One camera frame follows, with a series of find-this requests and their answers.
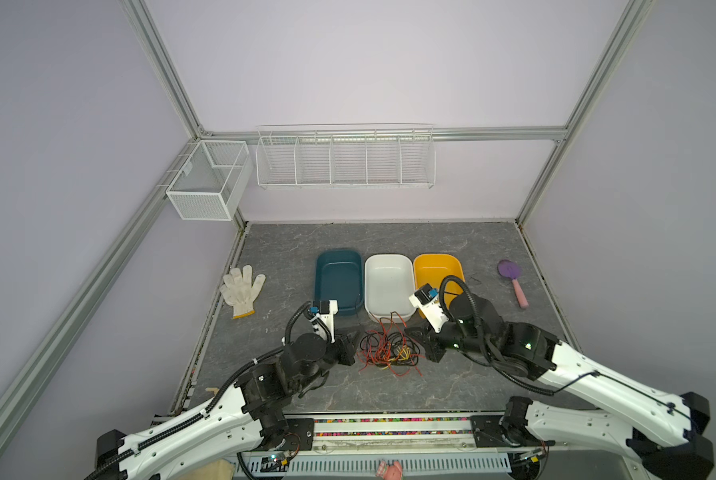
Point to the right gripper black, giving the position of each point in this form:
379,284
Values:
431,342

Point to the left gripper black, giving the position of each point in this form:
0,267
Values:
346,345

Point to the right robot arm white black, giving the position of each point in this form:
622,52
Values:
664,432

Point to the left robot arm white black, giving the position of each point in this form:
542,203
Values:
246,413

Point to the yellow plastic bin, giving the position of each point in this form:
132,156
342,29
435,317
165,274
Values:
432,269

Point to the purple pink toy trowel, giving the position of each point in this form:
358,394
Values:
513,271

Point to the dark teal plastic bin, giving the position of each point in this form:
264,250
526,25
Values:
339,276

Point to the white plastic bin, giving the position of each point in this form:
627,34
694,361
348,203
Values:
389,282

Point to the white work glove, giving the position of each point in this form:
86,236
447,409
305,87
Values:
240,289

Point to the pink object at front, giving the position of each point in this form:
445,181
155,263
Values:
389,471

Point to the small white mesh basket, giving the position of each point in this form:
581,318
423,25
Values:
211,181

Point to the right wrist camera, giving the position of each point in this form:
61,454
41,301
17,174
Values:
427,300

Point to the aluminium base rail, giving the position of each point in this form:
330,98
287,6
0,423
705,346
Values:
394,429

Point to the long white wire basket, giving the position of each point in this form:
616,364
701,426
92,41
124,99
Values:
346,156

